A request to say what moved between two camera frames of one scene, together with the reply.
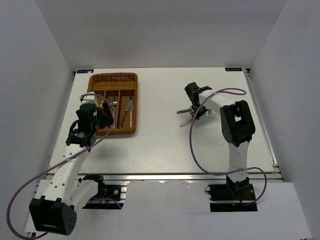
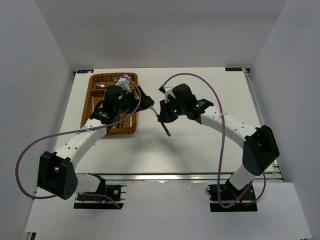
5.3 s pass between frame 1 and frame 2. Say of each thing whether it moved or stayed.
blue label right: stayed
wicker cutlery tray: stayed
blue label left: stayed
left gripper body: moved
